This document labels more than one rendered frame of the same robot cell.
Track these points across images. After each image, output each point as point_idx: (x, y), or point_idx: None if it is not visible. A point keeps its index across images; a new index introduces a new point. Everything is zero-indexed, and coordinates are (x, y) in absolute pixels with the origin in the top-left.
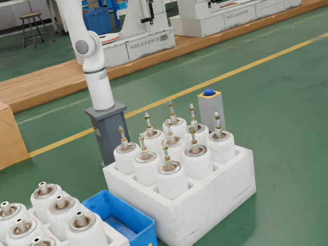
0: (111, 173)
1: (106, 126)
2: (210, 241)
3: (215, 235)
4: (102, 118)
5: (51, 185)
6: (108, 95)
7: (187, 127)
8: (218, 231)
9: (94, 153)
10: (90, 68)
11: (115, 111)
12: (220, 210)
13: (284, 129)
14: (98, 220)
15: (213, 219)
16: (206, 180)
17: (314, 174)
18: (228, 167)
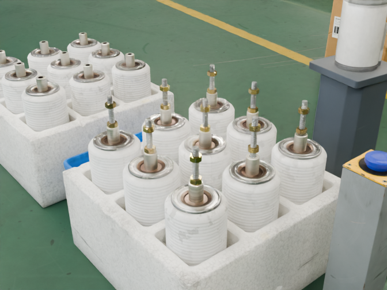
0: None
1: (319, 88)
2: (80, 277)
3: (91, 284)
4: (315, 69)
5: (141, 66)
6: (350, 43)
7: (262, 161)
8: (98, 289)
9: (383, 148)
10: None
11: (337, 75)
12: (120, 278)
13: None
14: (37, 98)
15: (109, 271)
16: (110, 208)
17: None
18: (137, 239)
